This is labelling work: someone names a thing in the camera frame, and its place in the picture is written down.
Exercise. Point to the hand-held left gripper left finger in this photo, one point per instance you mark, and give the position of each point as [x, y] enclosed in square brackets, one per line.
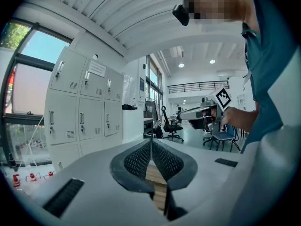
[134, 163]

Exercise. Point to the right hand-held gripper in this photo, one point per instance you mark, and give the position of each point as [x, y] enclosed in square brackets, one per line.
[222, 98]

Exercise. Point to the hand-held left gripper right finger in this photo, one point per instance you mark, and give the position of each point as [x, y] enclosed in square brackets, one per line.
[171, 166]

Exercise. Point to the white metal locker cabinet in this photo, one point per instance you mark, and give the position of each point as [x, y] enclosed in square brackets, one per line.
[68, 116]

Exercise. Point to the person's right forearm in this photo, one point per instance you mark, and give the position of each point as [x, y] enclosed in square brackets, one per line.
[242, 119]

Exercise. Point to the person's right hand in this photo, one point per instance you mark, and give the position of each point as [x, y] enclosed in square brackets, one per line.
[226, 119]

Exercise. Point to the blue chair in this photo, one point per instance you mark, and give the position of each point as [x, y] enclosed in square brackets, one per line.
[223, 135]

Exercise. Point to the black office chair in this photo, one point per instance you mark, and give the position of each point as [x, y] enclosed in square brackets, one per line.
[172, 127]

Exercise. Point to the black backpack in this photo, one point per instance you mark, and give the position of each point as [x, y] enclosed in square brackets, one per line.
[159, 132]

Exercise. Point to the black balcony railing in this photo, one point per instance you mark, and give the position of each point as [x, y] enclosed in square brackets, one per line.
[200, 86]

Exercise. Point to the black bag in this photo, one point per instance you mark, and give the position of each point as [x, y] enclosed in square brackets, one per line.
[129, 107]

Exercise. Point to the round ceiling light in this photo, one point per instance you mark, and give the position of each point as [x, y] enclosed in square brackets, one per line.
[181, 65]
[212, 61]

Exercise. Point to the tall office window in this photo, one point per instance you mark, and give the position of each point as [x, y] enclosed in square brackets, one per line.
[154, 79]

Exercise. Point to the white ceiling air unit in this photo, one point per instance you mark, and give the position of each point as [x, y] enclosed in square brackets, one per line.
[177, 52]

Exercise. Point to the small red plastic object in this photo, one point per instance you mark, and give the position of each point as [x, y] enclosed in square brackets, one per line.
[16, 180]
[32, 177]
[49, 174]

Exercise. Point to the person's teal shirt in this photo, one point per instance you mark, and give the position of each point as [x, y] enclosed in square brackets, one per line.
[265, 62]

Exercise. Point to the white paper notice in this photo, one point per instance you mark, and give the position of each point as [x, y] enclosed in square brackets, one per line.
[97, 69]

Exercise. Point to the white round sensor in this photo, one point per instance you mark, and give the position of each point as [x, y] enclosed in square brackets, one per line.
[95, 56]

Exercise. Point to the person's head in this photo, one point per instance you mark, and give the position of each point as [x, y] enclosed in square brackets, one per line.
[218, 1]

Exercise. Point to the large dark framed window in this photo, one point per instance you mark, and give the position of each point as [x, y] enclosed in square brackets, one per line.
[30, 91]

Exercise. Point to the blue wall poster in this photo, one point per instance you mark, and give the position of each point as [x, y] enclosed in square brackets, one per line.
[141, 86]

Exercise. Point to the black head-mounted camera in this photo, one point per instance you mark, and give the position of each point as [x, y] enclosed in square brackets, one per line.
[182, 15]

